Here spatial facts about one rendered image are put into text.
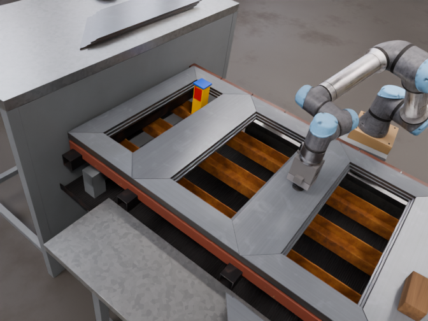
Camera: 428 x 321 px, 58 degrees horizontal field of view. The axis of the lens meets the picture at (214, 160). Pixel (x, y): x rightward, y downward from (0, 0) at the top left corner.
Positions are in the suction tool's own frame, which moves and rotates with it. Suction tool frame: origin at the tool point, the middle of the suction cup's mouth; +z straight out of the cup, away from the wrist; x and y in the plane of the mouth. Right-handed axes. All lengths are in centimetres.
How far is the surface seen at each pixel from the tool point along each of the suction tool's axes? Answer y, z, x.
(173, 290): -9, 9, -54
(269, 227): 1.6, -0.7, -22.4
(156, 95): -73, -1, 4
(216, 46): -82, -2, 59
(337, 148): 1.4, -0.5, 31.6
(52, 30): -110, -21, -17
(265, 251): 5.4, -0.7, -30.7
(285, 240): 8.1, -0.7, -22.9
